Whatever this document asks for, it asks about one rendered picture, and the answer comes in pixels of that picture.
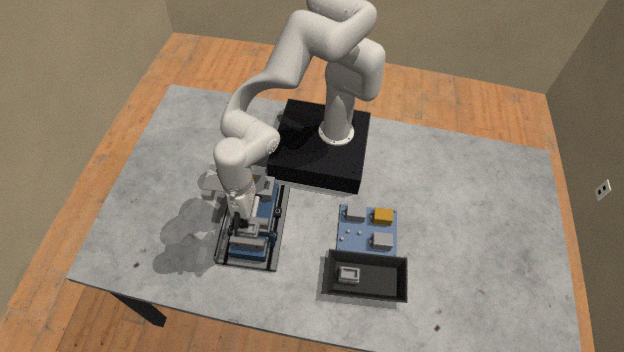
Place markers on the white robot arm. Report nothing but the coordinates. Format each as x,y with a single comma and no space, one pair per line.
305,34

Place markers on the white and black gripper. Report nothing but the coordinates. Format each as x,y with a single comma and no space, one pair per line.
241,206

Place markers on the yellow-orange block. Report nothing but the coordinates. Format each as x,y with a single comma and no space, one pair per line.
382,216

